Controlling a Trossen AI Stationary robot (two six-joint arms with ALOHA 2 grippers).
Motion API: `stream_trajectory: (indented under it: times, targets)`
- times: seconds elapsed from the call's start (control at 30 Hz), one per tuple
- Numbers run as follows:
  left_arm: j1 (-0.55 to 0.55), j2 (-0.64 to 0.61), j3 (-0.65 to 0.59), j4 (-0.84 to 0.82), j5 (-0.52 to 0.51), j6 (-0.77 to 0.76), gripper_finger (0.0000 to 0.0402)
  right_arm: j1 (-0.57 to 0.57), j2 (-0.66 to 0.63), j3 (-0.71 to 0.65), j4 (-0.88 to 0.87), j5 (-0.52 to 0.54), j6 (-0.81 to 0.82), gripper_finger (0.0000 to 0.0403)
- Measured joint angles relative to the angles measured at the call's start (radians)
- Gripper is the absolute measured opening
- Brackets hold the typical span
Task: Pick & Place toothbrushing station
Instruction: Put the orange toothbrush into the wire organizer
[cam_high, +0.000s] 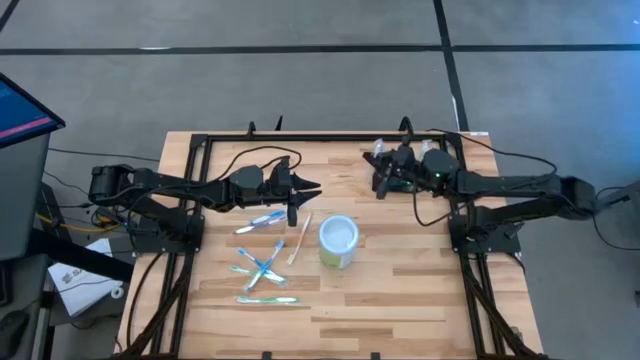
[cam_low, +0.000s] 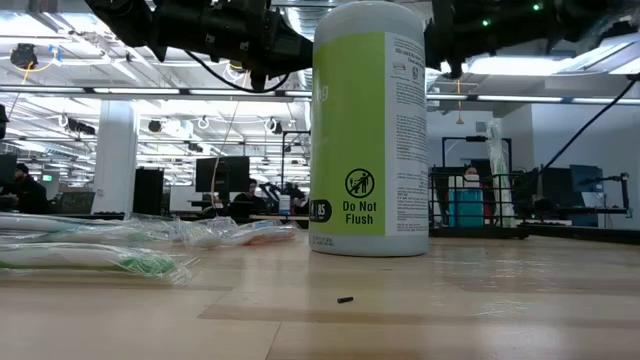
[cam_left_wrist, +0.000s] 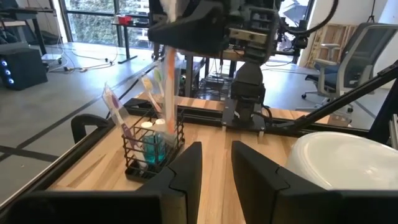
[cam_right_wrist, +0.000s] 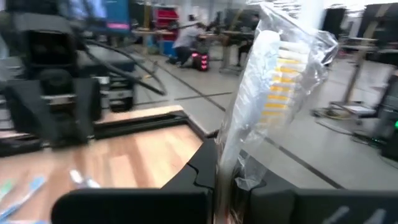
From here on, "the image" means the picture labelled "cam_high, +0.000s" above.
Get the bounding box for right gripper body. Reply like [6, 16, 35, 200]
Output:
[375, 144, 423, 201]

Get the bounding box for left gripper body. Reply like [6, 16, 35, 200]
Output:
[271, 171, 300, 228]

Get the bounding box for white toothbrush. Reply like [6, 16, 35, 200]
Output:
[232, 222, 275, 236]

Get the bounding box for green toothbrush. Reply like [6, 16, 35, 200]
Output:
[234, 294, 302, 306]
[228, 264, 291, 289]

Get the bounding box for green white wipes canister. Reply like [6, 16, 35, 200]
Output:
[318, 213, 361, 271]

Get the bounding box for black beam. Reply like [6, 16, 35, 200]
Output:
[27, 228, 135, 284]

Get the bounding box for white paper box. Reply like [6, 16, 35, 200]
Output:
[47, 237, 125, 318]

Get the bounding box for monitor with blue screen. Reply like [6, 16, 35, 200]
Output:
[0, 72, 67, 150]

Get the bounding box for black computer mouse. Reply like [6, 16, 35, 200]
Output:
[0, 308, 30, 347]

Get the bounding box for black right camera cable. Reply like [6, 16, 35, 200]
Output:
[410, 191, 455, 229]

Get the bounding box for black camera cable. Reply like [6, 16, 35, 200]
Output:
[410, 191, 455, 229]
[214, 144, 304, 182]

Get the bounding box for black left camera cable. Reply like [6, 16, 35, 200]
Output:
[214, 144, 304, 182]

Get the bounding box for black aluminium frame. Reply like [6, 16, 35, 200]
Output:
[112, 115, 551, 360]

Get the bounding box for long black right arm cable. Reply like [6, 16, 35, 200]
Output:
[426, 128, 560, 179]

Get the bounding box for thin black floor cable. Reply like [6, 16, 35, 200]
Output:
[591, 185, 640, 252]
[47, 146, 162, 164]

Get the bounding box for yellow cable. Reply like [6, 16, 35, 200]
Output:
[35, 211, 124, 235]

